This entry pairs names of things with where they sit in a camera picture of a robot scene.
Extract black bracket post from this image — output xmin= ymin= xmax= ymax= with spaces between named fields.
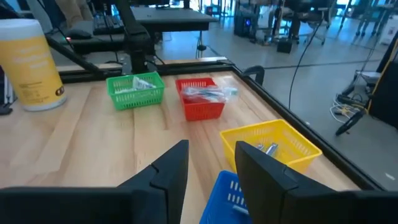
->
xmin=242 ymin=65 xmax=266 ymax=86

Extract person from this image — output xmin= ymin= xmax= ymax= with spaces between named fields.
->
xmin=55 ymin=0 xmax=95 ymax=29

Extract blue plastic basket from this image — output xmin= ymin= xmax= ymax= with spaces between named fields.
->
xmin=198 ymin=169 xmax=253 ymax=224

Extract red plastic basket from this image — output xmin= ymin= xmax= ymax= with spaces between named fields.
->
xmin=174 ymin=77 xmax=226 ymax=122

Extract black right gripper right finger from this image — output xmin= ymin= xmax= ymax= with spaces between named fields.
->
xmin=235 ymin=141 xmax=352 ymax=224

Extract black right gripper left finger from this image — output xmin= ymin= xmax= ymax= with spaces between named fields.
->
xmin=118 ymin=139 xmax=190 ymax=224

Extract white and yellow cable bundle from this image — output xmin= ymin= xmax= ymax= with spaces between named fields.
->
xmin=328 ymin=95 xmax=369 ymax=124

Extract long black floor cable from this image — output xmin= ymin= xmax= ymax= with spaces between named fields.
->
xmin=288 ymin=17 xmax=325 ymax=110

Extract yellow wipes canister white lid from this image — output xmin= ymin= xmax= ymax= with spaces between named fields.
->
xmin=0 ymin=18 xmax=68 ymax=113

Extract green plastic basket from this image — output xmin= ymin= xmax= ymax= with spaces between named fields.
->
xmin=105 ymin=72 xmax=166 ymax=111

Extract teal toothbrush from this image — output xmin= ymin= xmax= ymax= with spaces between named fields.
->
xmin=222 ymin=85 xmax=241 ymax=102

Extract black computer mouse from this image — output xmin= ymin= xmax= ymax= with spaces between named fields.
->
xmin=63 ymin=28 xmax=93 ymax=40

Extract yellow plastic basket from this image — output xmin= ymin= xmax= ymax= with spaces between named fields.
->
xmin=219 ymin=119 xmax=323 ymax=175

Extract black keyboard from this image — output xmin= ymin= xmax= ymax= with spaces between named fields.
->
xmin=92 ymin=12 xmax=126 ymax=36

